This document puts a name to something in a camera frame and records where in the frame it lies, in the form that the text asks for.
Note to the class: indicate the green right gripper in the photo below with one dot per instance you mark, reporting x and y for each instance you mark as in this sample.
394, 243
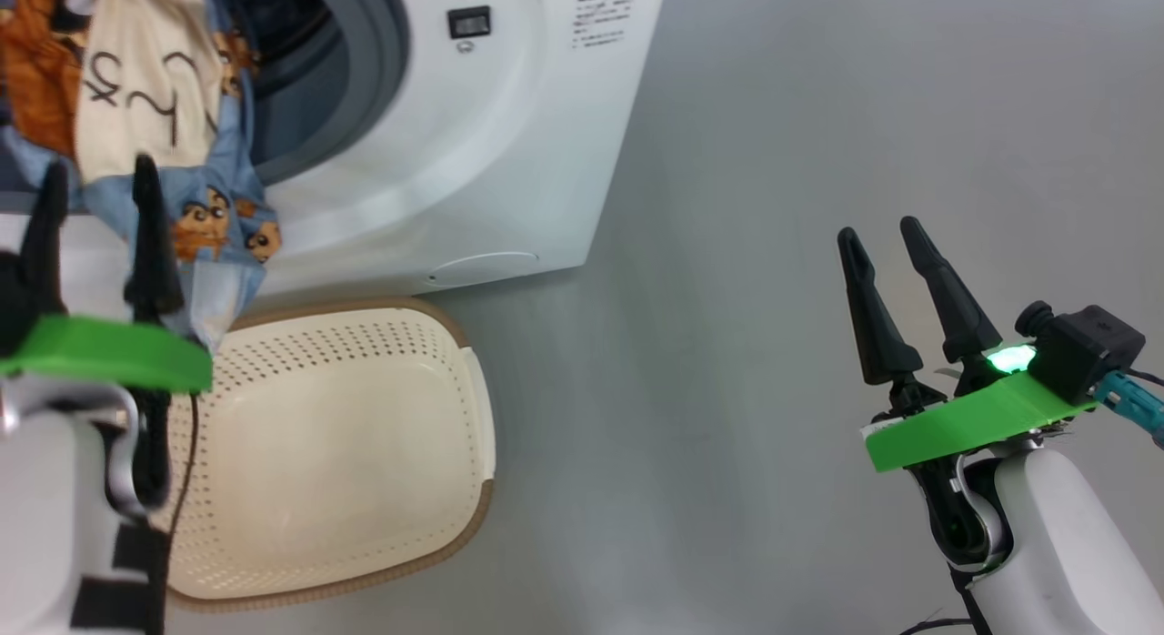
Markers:
964, 426

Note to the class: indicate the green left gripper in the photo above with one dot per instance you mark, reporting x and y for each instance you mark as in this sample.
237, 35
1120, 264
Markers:
109, 353

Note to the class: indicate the blue bear print garment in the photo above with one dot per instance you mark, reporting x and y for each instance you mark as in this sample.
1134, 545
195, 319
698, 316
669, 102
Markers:
241, 153

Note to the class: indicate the cream garment with black lettering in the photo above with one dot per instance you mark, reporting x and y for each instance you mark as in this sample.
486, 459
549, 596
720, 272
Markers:
136, 71

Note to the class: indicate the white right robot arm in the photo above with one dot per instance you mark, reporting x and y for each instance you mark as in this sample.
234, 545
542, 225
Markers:
1073, 544

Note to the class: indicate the grey rubber door gasket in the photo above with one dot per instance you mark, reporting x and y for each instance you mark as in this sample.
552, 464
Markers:
373, 71

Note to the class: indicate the white front-load washing machine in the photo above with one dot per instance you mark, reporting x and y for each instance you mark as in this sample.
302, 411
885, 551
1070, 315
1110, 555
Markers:
509, 162

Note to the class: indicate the black door latch socket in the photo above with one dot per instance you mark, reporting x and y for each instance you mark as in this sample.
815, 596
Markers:
469, 22

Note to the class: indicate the cream perforated laundry basket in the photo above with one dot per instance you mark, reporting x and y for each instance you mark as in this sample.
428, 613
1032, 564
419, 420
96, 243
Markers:
346, 453

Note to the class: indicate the round white filter cover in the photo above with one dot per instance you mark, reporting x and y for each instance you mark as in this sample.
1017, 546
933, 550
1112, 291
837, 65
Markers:
482, 269

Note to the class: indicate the small printed text sticker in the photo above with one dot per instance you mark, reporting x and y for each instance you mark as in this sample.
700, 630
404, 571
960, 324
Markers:
602, 20

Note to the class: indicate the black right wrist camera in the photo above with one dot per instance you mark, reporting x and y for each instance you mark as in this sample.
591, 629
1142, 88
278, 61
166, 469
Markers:
1082, 348

